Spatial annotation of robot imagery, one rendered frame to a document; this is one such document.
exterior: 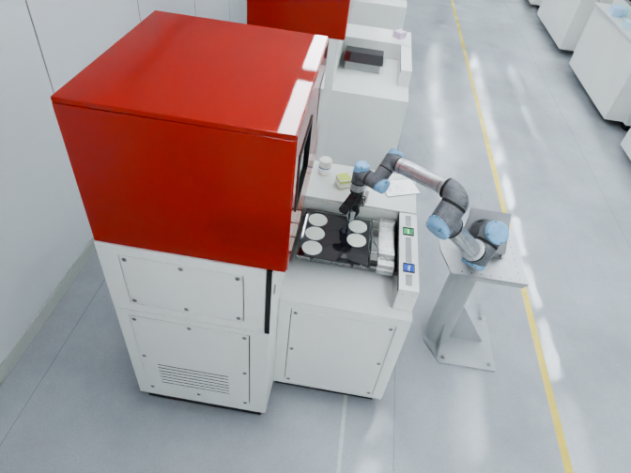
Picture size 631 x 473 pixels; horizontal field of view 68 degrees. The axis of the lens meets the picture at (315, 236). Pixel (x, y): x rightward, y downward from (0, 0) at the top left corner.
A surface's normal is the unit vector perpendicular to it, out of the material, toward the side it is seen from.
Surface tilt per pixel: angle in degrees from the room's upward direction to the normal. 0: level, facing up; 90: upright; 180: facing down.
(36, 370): 0
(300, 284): 0
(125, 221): 90
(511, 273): 0
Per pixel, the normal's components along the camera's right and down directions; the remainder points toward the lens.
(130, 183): -0.14, 0.67
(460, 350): 0.10, -0.72
